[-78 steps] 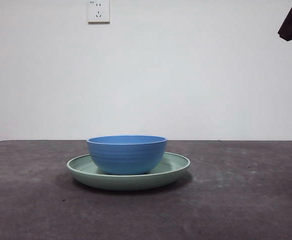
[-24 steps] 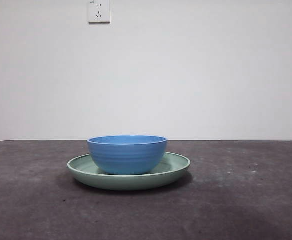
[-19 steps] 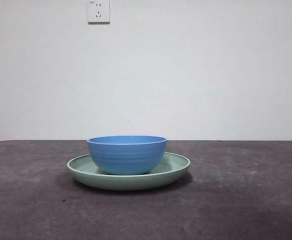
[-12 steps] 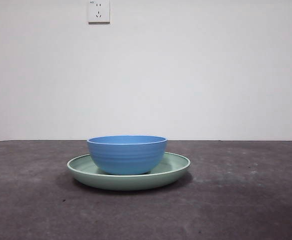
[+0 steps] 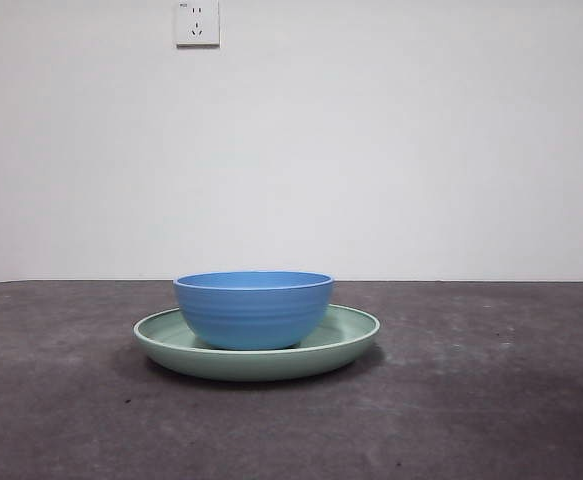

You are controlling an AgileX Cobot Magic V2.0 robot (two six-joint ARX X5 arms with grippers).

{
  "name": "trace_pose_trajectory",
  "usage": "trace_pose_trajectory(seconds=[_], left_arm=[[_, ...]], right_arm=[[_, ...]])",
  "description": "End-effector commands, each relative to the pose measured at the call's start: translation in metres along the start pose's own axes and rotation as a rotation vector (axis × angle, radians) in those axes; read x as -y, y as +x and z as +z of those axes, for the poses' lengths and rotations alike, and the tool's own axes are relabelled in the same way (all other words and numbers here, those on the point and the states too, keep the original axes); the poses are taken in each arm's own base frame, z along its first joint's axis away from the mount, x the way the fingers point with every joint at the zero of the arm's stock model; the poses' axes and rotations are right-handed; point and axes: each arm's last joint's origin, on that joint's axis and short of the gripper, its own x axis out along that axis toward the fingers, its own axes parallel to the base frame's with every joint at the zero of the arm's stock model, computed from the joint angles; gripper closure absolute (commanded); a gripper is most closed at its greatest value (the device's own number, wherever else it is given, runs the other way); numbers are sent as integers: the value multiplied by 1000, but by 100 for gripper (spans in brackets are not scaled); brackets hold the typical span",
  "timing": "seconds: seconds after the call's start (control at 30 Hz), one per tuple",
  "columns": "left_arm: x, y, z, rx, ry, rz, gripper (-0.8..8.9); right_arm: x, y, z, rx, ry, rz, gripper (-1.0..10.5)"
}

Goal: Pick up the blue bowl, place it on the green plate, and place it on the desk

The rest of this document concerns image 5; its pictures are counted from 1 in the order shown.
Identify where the green round plate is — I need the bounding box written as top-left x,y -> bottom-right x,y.
132,303 -> 382,383

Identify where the white wall socket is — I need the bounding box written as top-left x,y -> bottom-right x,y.
175,0 -> 221,49

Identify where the blue ribbed bowl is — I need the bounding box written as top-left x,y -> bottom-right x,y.
172,270 -> 336,350

